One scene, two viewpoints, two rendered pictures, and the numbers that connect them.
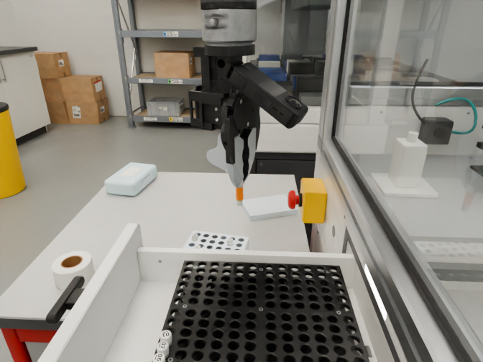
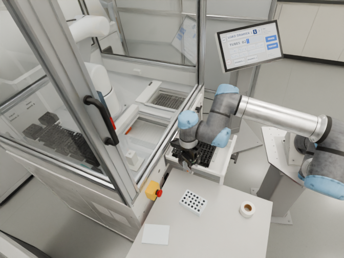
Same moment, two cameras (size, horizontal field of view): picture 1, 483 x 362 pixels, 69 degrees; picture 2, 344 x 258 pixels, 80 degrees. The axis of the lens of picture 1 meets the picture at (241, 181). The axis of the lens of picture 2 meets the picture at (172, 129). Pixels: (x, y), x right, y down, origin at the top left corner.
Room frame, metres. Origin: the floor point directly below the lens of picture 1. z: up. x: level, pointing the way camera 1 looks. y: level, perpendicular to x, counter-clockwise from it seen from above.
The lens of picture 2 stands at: (1.03, 0.21, 1.84)
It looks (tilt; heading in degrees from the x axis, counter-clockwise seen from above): 46 degrees down; 207
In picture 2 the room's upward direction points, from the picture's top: 7 degrees counter-clockwise
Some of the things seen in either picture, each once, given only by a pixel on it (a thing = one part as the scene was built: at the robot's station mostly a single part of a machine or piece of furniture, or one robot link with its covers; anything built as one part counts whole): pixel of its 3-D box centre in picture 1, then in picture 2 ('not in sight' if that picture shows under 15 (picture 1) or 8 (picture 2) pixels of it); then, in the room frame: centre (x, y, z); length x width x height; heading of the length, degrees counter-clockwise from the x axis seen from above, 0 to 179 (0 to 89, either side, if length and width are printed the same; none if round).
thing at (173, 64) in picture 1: (175, 64); not in sight; (4.29, 0.78, 0.72); 0.41 x 0.32 x 0.28; 83
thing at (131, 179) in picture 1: (132, 178); not in sight; (0.95, 0.33, 0.78); 0.15 x 0.10 x 0.04; 167
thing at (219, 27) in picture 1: (228, 29); (189, 138); (0.52, 0.02, 1.21); 0.08 x 0.08 x 0.05
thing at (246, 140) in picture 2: not in sight; (239, 101); (-0.67, 0.13, 0.51); 0.50 x 0.45 x 1.02; 38
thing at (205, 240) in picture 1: (215, 252); (193, 202); (0.59, 0.05, 0.78); 0.12 x 0.08 x 0.04; 78
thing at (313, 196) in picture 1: (310, 200); (153, 190); (0.64, -0.14, 0.88); 0.07 x 0.05 x 0.07; 177
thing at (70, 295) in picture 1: (75, 299); (234, 157); (0.33, 0.20, 0.91); 0.07 x 0.04 x 0.01; 177
